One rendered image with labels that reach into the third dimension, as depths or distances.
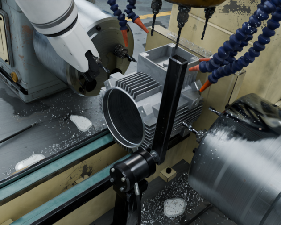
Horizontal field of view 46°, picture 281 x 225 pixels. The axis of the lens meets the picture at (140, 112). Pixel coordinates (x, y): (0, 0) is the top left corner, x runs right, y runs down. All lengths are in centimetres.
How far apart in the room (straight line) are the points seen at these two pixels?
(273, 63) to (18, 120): 78
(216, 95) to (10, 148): 61
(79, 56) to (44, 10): 11
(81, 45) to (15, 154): 50
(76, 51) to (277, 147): 40
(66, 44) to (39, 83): 58
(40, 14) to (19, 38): 52
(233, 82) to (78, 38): 39
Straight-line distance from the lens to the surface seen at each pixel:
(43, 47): 99
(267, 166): 62
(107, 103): 86
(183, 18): 71
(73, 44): 61
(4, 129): 111
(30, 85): 117
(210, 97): 88
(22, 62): 113
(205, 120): 91
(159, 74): 78
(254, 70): 93
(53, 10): 57
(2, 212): 81
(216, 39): 97
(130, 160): 67
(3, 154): 103
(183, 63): 58
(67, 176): 85
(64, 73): 93
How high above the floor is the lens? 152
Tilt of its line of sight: 38 degrees down
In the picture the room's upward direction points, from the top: 9 degrees clockwise
